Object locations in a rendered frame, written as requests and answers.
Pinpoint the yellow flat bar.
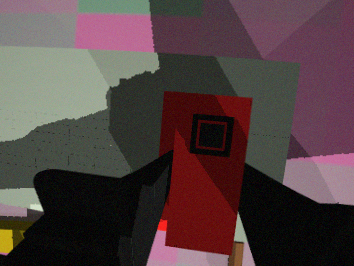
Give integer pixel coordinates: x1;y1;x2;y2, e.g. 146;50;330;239
0;220;35;253

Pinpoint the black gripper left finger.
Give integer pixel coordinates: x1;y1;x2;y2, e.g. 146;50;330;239
33;150;174;266

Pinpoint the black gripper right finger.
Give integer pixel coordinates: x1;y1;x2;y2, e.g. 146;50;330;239
238;163;354;266

